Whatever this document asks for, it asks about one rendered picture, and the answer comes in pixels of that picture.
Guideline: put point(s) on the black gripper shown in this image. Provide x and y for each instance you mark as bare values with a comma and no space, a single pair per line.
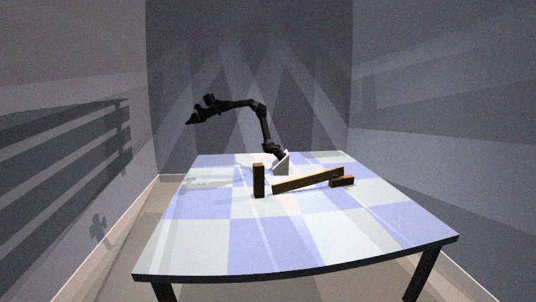
198,118

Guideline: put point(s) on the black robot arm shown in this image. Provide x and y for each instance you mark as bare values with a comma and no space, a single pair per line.
218,106

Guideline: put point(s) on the long wooden rail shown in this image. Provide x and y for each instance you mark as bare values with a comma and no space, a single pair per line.
308,180

